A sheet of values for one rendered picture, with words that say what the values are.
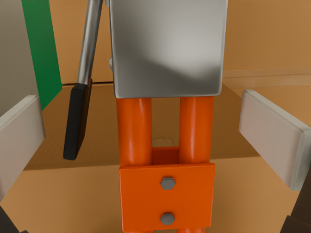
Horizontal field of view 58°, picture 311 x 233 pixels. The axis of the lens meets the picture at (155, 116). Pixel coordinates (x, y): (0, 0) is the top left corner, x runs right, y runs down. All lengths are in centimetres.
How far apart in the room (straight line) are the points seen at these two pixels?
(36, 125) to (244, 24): 63
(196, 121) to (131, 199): 7
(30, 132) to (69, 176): 19
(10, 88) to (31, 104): 122
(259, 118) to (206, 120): 3
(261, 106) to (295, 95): 68
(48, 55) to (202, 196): 116
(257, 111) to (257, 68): 61
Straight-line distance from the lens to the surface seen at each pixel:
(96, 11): 17
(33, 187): 38
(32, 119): 17
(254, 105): 17
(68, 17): 71
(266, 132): 16
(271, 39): 78
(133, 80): 16
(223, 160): 36
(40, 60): 132
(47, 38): 129
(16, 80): 137
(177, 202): 20
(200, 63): 16
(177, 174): 18
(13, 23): 133
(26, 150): 17
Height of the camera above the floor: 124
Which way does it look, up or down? 69 degrees down
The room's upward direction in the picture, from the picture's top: 168 degrees clockwise
